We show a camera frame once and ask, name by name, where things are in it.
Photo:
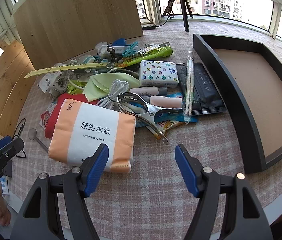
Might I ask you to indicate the metal spring clamp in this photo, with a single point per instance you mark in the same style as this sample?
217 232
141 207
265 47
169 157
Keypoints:
111 57
141 106

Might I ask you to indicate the chopsticks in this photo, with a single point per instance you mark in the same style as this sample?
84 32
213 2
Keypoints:
189 85

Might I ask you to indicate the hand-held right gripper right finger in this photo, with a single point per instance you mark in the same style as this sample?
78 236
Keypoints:
187 167

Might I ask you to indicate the teal clothes clip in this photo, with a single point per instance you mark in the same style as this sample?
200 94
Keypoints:
130 50

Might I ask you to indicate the black tripod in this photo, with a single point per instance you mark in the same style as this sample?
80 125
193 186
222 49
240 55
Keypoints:
184 10

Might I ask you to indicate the plaid cloth covered desktop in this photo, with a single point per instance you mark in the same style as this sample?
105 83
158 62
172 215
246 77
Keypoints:
156 205

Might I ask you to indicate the yellow paper strip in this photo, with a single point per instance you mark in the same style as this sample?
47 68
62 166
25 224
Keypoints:
55 68

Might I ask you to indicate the black power adapter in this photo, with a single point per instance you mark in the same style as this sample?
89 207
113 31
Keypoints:
8 168

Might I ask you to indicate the black tray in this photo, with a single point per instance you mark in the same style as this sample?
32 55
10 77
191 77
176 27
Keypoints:
256 92

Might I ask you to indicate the black power strip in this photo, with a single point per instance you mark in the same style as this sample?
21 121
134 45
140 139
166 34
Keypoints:
148 26

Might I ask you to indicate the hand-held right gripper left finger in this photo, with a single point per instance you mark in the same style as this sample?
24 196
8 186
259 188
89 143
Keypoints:
96 170

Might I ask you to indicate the star print tissue pack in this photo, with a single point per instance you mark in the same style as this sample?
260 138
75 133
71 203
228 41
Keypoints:
157 73

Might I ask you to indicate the patterned lighter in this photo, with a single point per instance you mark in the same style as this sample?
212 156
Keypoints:
143 52

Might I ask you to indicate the red white candy packet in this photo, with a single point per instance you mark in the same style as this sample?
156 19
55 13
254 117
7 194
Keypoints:
44 120

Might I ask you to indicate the black packet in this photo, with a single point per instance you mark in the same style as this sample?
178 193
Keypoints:
203 90

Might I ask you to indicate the light wooden board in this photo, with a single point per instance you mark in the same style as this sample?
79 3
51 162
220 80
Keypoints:
76 17

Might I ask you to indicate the grey plastic spoon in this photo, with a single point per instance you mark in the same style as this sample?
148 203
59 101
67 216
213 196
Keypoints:
32 133

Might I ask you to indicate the pink tube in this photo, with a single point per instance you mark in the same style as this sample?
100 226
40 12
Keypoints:
146 90

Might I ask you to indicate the green tube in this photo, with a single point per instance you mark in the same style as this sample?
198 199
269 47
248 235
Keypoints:
156 53

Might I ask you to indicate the pink bottle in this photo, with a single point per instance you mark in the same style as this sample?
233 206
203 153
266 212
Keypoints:
166 101

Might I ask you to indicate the green cloth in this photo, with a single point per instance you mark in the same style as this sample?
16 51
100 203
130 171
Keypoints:
101 85

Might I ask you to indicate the person's left hand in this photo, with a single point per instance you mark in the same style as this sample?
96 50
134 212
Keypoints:
0 205

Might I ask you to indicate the white box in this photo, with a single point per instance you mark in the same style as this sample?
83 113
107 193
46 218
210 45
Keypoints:
119 49

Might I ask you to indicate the red pouch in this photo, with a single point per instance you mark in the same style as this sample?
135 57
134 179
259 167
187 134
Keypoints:
61 110

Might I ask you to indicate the pine plank panel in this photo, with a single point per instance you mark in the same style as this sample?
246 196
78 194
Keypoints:
3 87

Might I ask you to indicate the orange white tissue pack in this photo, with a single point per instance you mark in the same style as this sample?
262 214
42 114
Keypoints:
91 130

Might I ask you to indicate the colourful snack packet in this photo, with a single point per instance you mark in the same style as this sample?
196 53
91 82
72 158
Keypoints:
168 126

